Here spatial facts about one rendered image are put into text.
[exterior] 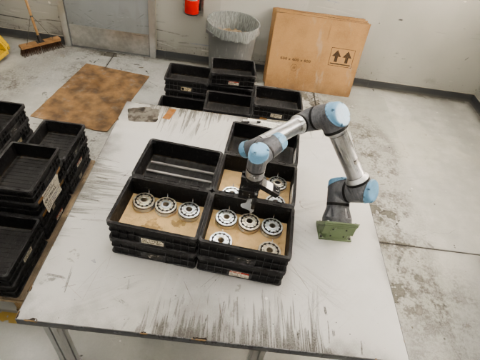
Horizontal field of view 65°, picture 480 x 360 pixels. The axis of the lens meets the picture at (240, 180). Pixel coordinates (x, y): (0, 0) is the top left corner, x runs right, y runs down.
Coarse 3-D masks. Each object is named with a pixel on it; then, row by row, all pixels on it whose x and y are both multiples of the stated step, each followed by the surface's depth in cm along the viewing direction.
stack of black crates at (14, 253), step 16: (0, 224) 228; (16, 224) 228; (32, 224) 227; (0, 240) 223; (16, 240) 224; (32, 240) 220; (0, 256) 215; (16, 256) 205; (32, 256) 220; (0, 272) 208; (16, 272) 207; (0, 288) 204; (16, 288) 210
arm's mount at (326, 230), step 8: (320, 224) 197; (328, 224) 189; (336, 224) 189; (344, 224) 189; (352, 224) 188; (320, 232) 197; (328, 232) 194; (336, 232) 193; (344, 232) 193; (352, 232) 193; (336, 240) 197; (344, 240) 197
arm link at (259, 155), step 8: (256, 144) 141; (264, 144) 141; (256, 152) 138; (264, 152) 139; (248, 160) 143; (256, 160) 140; (264, 160) 140; (248, 168) 145; (256, 168) 143; (264, 168) 145
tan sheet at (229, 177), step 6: (228, 174) 204; (234, 174) 205; (240, 174) 206; (222, 180) 201; (228, 180) 201; (234, 180) 202; (240, 180) 202; (222, 186) 197; (228, 186) 198; (234, 186) 198; (288, 186) 203; (264, 192) 198; (288, 192) 200; (264, 198) 195; (288, 198) 197
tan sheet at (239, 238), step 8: (208, 232) 175; (232, 232) 177; (240, 232) 177; (256, 232) 178; (232, 240) 173; (240, 240) 174; (248, 240) 174; (256, 240) 175; (264, 240) 176; (280, 240) 177; (256, 248) 172; (280, 248) 173
